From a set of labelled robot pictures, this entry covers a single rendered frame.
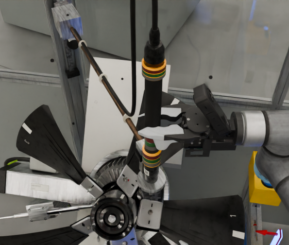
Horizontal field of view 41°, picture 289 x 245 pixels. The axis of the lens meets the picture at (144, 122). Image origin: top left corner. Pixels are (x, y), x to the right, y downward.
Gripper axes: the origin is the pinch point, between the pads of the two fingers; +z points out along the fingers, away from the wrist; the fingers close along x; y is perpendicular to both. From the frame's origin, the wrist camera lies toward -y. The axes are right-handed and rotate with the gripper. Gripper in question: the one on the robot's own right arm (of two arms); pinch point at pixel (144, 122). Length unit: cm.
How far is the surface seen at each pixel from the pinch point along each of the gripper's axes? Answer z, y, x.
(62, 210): 24, 45, 6
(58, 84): 38, 58, 78
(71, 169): 19.8, 27.9, 8.7
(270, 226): -77, 155, 58
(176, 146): -8.4, 18.2, 8.6
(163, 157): -5.2, 20.9, 7.1
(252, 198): -37, 54, 15
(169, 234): -6.5, 36.4, -6.4
